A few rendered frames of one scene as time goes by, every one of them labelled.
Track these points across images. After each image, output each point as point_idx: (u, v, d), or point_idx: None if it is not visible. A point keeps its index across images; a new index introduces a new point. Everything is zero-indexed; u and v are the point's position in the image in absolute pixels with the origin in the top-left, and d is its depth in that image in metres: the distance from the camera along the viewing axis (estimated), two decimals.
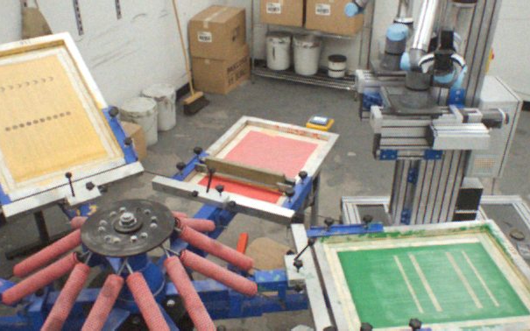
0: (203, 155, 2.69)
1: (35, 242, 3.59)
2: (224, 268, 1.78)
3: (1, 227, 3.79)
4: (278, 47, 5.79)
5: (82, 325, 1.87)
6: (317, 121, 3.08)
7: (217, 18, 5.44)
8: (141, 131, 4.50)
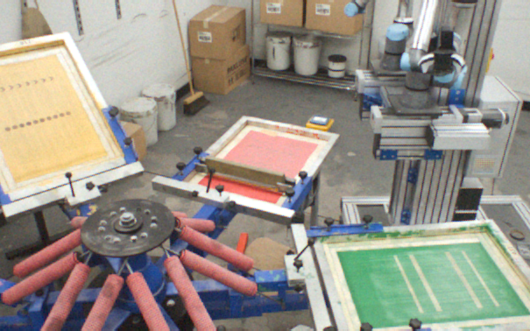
0: (203, 155, 2.69)
1: (35, 242, 3.59)
2: (224, 268, 1.78)
3: (1, 227, 3.79)
4: (278, 47, 5.79)
5: (82, 325, 1.87)
6: (317, 121, 3.08)
7: (217, 18, 5.44)
8: (141, 131, 4.50)
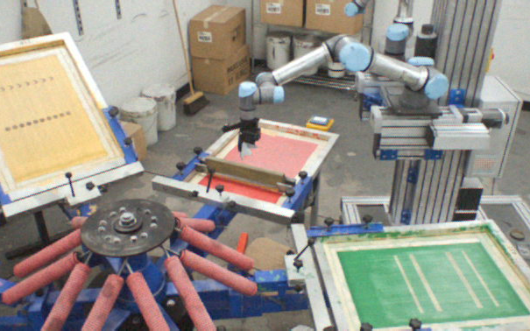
0: (203, 155, 2.69)
1: (35, 242, 3.59)
2: (224, 268, 1.78)
3: (1, 227, 3.79)
4: (278, 47, 5.79)
5: (82, 325, 1.87)
6: (317, 121, 3.08)
7: (217, 18, 5.44)
8: (141, 131, 4.50)
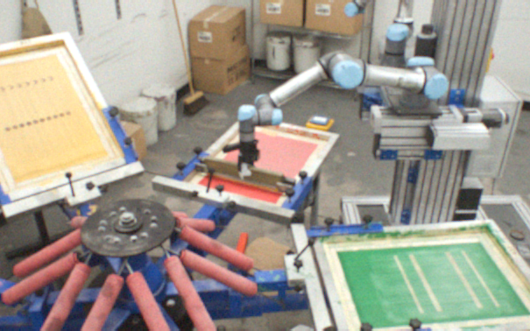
0: (203, 155, 2.69)
1: (35, 242, 3.59)
2: (224, 268, 1.78)
3: (1, 227, 3.79)
4: (278, 47, 5.79)
5: (82, 325, 1.87)
6: (317, 121, 3.08)
7: (217, 18, 5.44)
8: (141, 131, 4.50)
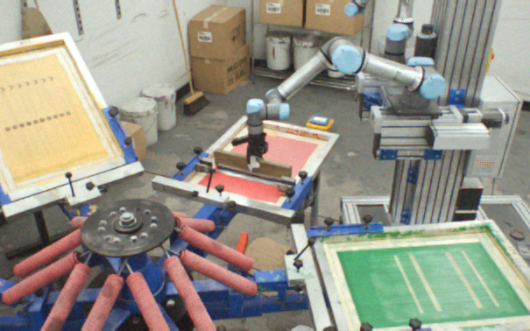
0: (203, 155, 2.69)
1: (35, 242, 3.59)
2: (224, 268, 1.78)
3: (1, 227, 3.79)
4: (278, 47, 5.79)
5: (82, 325, 1.87)
6: (317, 121, 3.08)
7: (217, 18, 5.44)
8: (141, 131, 4.50)
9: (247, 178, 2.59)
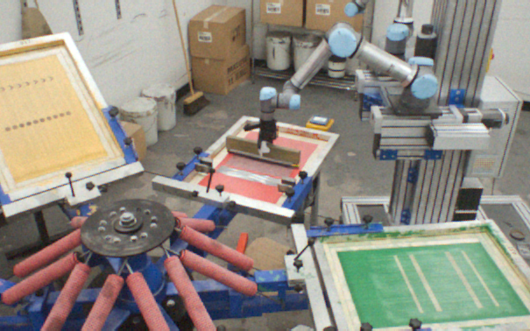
0: (203, 155, 2.69)
1: (35, 242, 3.59)
2: (224, 268, 1.78)
3: (1, 227, 3.79)
4: (278, 47, 5.79)
5: (82, 325, 1.87)
6: (317, 121, 3.08)
7: (217, 18, 5.44)
8: (141, 131, 4.50)
9: (247, 178, 2.59)
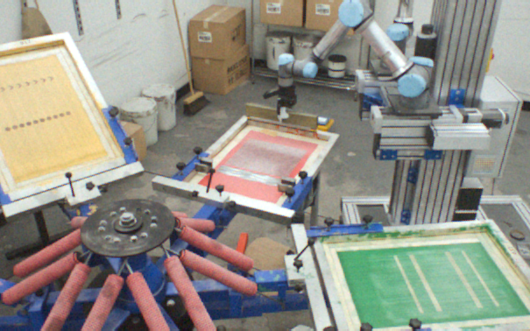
0: (203, 155, 2.69)
1: (35, 242, 3.59)
2: (224, 268, 1.78)
3: (1, 227, 3.79)
4: (278, 47, 5.79)
5: (82, 325, 1.87)
6: (317, 121, 3.08)
7: (217, 18, 5.44)
8: (141, 131, 4.50)
9: (247, 178, 2.59)
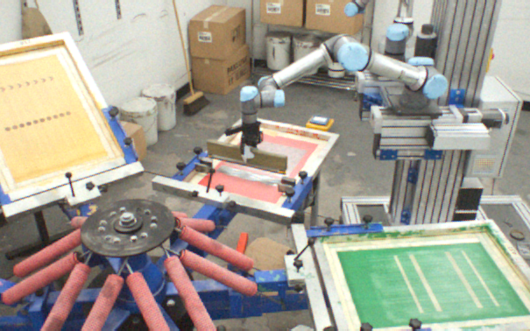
0: (203, 155, 2.69)
1: (35, 242, 3.59)
2: (224, 268, 1.78)
3: (1, 227, 3.79)
4: (278, 47, 5.79)
5: (82, 325, 1.87)
6: (317, 121, 3.08)
7: (217, 18, 5.44)
8: (141, 131, 4.50)
9: (247, 178, 2.59)
